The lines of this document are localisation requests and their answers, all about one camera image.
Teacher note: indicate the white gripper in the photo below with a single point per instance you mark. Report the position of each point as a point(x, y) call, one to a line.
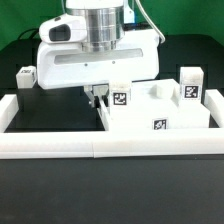
point(72, 53)

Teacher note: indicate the white U-shaped obstacle fence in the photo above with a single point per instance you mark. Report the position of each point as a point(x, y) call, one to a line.
point(102, 143)

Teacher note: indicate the white square table top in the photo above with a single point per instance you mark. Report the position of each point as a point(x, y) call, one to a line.
point(154, 105)

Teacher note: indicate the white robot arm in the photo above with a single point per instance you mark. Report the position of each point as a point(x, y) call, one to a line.
point(115, 13)

